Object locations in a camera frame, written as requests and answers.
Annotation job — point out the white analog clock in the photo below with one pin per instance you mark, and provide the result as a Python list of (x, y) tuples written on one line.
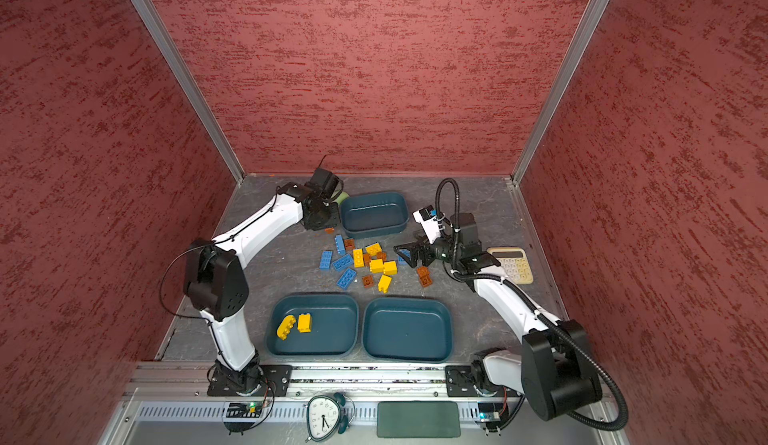
[(326, 416)]

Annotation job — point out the front left teal bin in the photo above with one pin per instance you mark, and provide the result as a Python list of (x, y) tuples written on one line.
[(335, 321)]

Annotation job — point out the back teal bin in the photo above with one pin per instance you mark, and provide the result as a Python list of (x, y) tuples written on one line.
[(374, 214)]

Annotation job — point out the teal bin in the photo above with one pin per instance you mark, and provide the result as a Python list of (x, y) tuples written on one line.
[(374, 214), (408, 329), (335, 321)]

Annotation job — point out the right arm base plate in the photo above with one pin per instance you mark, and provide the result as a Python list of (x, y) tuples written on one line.
[(474, 380)]

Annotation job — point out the aluminium front rail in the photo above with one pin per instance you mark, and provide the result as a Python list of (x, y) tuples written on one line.
[(373, 381)]

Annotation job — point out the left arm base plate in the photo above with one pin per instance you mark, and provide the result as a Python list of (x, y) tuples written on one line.
[(253, 380)]

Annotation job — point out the right controller board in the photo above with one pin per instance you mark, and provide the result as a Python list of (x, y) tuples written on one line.
[(489, 412)]

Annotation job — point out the left controller board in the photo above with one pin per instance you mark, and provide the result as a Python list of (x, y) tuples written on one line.
[(239, 411)]

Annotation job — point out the controller board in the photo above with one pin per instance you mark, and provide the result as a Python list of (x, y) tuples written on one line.
[(489, 412), (239, 411)]

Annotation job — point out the blue brick long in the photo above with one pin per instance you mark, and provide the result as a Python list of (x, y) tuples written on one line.
[(326, 260)]

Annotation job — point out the front right teal bin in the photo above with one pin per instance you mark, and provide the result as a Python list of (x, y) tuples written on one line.
[(408, 329)]

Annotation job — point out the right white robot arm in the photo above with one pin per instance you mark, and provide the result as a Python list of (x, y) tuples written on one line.
[(550, 370)]

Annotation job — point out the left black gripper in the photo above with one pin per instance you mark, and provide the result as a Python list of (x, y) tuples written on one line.
[(333, 221)]

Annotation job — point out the yellow brick bottom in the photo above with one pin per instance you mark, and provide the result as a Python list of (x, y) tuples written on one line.
[(384, 283)]

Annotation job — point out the blue brick thin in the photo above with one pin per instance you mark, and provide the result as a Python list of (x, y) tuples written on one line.
[(340, 246)]

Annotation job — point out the beige calculator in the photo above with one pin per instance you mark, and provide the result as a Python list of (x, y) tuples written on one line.
[(515, 263)]

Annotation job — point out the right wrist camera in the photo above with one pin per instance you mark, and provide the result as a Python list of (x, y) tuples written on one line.
[(431, 223)]

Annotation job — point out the yellow brick tall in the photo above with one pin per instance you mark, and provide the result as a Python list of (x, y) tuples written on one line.
[(358, 258)]

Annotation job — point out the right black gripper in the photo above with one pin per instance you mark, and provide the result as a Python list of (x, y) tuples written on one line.
[(414, 248)]

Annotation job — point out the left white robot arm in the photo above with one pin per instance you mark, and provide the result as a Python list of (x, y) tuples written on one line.
[(215, 280)]

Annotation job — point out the dark green pad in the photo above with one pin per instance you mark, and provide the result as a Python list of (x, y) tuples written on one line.
[(418, 420)]

